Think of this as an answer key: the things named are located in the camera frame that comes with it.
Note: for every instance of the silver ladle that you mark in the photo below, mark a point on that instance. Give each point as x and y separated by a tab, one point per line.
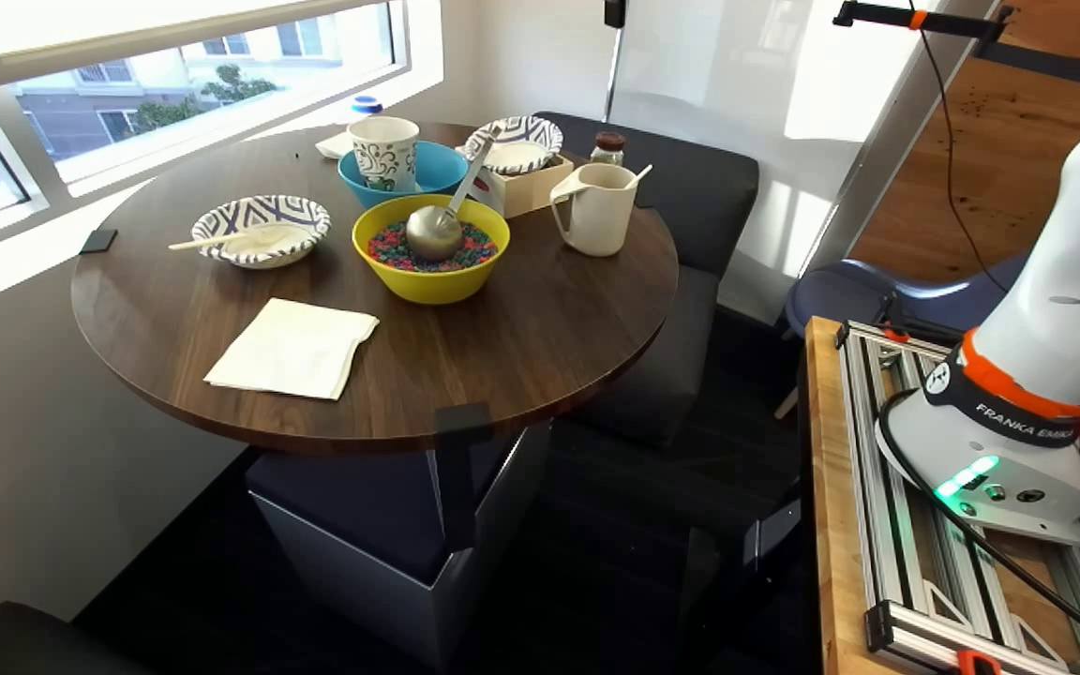
434	232

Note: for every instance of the colourful cereal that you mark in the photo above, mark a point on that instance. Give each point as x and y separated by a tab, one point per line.
471	253

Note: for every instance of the yellow bowl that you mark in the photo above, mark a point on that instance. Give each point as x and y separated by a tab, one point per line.
427	285

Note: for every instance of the black patterned white bowl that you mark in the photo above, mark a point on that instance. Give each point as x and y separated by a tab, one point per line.
242	218
514	145

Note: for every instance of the blue bowl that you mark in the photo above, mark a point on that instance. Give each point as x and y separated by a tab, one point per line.
434	173

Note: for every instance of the white ceramic pitcher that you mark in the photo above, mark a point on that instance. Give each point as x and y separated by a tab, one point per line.
599	215

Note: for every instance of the grey fabric sofa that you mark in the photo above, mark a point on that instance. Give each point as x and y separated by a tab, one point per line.
690	199

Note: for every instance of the white paper napkin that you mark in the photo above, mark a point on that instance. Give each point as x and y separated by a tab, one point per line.
299	349

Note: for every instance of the small blue windowsill item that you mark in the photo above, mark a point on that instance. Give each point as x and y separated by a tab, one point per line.
364	104

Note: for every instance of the white spoon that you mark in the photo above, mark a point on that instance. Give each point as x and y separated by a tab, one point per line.
254	238

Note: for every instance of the dark blue chair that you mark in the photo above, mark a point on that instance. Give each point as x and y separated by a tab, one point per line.
862	294

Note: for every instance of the wooden robot platform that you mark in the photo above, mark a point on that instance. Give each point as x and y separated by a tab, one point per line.
832	525

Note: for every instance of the grey table edge tab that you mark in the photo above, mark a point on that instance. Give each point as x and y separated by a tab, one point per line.
100	240

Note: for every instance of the black boom with orange clamps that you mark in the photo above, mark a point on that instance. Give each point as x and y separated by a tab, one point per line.
889	18

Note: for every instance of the dark fabric bench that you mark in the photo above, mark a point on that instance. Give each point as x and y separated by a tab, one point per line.
16	644

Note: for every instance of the white window frame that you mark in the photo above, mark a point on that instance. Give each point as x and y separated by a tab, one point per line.
91	50

